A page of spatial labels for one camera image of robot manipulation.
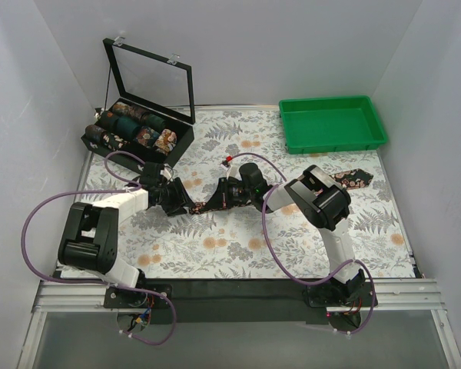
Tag aluminium frame rail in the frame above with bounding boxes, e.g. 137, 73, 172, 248
17, 278, 461, 368

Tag green plastic tray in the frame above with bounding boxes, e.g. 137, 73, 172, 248
279, 95, 388, 155

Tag rolled teal tie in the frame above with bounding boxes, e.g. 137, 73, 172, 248
116, 116, 141, 141

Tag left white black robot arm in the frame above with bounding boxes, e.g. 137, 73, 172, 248
58, 162, 194, 308

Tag black tie display box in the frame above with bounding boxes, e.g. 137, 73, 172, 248
81, 37, 196, 173

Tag purple cable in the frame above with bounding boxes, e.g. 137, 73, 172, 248
222, 152, 377, 336
21, 150, 177, 346

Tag rolled cream red tie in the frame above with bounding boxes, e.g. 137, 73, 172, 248
154, 129, 177, 155

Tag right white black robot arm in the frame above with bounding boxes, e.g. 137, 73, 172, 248
192, 163, 365, 306

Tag rolled black floral tie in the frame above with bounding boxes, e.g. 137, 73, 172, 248
101, 131, 129, 151

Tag rolled dark green tie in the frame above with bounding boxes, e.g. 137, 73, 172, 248
141, 112, 166, 132

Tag floral patterned table mat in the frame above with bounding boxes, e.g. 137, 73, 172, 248
59, 108, 416, 281

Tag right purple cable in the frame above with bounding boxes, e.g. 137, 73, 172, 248
222, 152, 377, 336

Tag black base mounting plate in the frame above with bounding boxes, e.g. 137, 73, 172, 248
103, 278, 378, 326

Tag rolled brown patterned tie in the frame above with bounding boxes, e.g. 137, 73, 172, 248
111, 102, 147, 121

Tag rolled navy floral tie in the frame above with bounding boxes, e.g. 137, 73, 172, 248
134, 126, 160, 148

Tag rolled dark purple tie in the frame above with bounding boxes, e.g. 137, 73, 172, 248
85, 125, 104, 144

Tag black floral necktie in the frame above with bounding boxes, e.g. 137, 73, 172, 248
188, 168, 373, 215

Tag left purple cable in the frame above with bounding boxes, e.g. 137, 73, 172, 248
21, 150, 177, 346

